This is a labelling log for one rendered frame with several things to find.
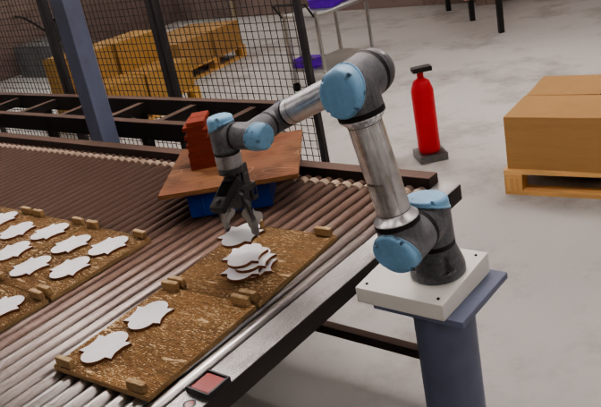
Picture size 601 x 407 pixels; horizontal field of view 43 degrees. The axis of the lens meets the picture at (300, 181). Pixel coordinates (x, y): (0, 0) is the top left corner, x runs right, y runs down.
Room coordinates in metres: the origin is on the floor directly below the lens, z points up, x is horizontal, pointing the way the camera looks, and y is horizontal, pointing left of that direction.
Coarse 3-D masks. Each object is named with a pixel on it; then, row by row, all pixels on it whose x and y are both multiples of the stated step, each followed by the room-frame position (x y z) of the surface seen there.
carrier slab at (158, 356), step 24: (192, 312) 1.81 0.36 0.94; (216, 312) 1.79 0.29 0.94; (240, 312) 1.76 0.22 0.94; (96, 336) 1.79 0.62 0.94; (144, 336) 1.74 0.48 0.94; (168, 336) 1.71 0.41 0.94; (192, 336) 1.69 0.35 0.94; (216, 336) 1.67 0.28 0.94; (120, 360) 1.64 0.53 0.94; (144, 360) 1.62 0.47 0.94; (168, 360) 1.60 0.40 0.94; (192, 360) 1.59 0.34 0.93; (120, 384) 1.54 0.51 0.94; (168, 384) 1.52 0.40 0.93
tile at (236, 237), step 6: (234, 228) 2.04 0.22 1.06; (240, 228) 2.04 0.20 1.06; (246, 228) 2.03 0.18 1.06; (228, 234) 2.01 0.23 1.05; (234, 234) 2.00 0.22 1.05; (240, 234) 1.99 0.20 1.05; (246, 234) 1.98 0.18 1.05; (252, 234) 1.98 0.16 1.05; (222, 240) 1.98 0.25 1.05; (228, 240) 1.97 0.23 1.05; (234, 240) 1.97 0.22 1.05; (240, 240) 1.96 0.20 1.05; (246, 240) 1.95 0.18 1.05; (252, 240) 1.96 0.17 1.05; (228, 246) 1.94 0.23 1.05; (234, 246) 1.94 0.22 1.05; (240, 246) 1.94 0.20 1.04
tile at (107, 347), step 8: (104, 336) 1.76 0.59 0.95; (112, 336) 1.75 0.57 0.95; (120, 336) 1.74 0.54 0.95; (128, 336) 1.74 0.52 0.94; (96, 344) 1.73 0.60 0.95; (104, 344) 1.72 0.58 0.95; (112, 344) 1.71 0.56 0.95; (120, 344) 1.70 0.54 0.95; (128, 344) 1.70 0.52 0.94; (80, 352) 1.72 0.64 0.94; (88, 352) 1.69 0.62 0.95; (96, 352) 1.69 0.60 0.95; (104, 352) 1.68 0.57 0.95; (112, 352) 1.67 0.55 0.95; (88, 360) 1.66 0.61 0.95; (96, 360) 1.65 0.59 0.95; (104, 360) 1.66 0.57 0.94; (112, 360) 1.65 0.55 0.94
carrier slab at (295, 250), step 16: (256, 240) 2.19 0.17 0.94; (272, 240) 2.17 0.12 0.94; (288, 240) 2.15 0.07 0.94; (304, 240) 2.12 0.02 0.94; (320, 240) 2.10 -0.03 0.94; (208, 256) 2.14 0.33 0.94; (224, 256) 2.12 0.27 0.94; (288, 256) 2.04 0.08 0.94; (304, 256) 2.02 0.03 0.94; (192, 272) 2.06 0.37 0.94; (208, 272) 2.03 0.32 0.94; (288, 272) 1.93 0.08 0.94; (192, 288) 1.95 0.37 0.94; (208, 288) 1.93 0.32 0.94; (224, 288) 1.91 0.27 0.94; (240, 288) 1.90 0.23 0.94; (256, 288) 1.88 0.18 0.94; (272, 288) 1.86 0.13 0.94; (256, 304) 1.80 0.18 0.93
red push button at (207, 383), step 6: (204, 378) 1.51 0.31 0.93; (210, 378) 1.50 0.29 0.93; (216, 378) 1.50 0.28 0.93; (222, 378) 1.49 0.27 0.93; (198, 384) 1.49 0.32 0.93; (204, 384) 1.48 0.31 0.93; (210, 384) 1.48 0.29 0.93; (216, 384) 1.47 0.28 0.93; (204, 390) 1.46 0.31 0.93; (210, 390) 1.46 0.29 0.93
